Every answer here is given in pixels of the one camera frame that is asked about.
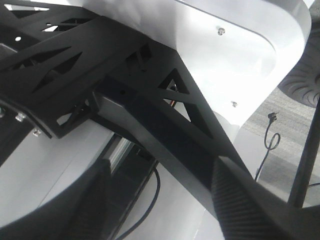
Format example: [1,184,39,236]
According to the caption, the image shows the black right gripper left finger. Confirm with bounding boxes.
[0,160,111,240]

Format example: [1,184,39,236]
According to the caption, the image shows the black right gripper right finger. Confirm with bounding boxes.
[211,157,320,240]

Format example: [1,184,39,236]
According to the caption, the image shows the grey wheel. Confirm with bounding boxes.
[278,0,320,108]

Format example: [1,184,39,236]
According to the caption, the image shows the white robot body panel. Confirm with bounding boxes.
[0,0,311,240]

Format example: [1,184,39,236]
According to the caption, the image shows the black cable under robot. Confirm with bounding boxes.
[113,167,161,240]

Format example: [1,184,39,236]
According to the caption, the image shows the black power cable with plug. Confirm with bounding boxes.
[254,112,281,181]

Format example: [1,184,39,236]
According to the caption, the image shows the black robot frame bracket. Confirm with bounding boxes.
[0,0,245,215]

